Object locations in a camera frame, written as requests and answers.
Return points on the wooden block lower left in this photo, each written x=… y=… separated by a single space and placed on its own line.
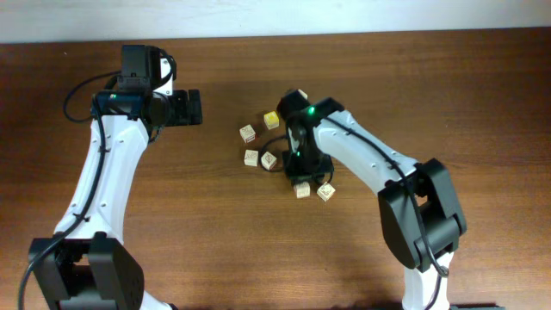
x=251 y=158

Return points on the wooden block letter drawing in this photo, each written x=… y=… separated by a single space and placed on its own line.
x=302 y=190

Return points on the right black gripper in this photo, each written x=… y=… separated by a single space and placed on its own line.
x=307 y=173

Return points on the wooden block leaf drawing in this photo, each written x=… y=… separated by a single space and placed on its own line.
x=268 y=161

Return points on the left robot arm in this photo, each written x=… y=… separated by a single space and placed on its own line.
x=85 y=265

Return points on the wooden block red edge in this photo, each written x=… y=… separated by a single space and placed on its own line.
x=247 y=133

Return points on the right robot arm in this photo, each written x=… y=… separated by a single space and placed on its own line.
x=421 y=216

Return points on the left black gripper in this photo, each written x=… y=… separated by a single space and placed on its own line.
x=182 y=114

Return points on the block with red letter side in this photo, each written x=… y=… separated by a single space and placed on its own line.
x=303 y=94

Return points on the yellow topped block left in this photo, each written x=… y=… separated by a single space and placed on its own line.
x=271 y=120

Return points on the wooden block green letter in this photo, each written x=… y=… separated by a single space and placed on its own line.
x=326 y=191

